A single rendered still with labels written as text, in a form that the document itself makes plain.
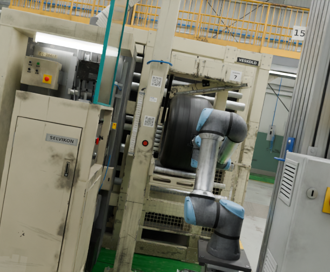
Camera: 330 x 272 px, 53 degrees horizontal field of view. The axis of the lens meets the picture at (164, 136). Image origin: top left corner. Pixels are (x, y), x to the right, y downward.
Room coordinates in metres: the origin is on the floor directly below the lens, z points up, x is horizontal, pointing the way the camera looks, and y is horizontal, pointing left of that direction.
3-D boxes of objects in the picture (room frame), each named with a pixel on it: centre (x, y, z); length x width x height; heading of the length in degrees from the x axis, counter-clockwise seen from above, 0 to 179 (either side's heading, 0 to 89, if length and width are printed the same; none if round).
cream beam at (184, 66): (2.81, -0.23, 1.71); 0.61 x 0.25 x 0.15; 93
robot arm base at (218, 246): (1.47, -0.35, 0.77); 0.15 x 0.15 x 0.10
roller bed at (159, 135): (2.87, 0.12, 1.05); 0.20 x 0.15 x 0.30; 93
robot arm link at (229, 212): (1.47, -0.35, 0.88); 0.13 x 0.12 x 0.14; 91
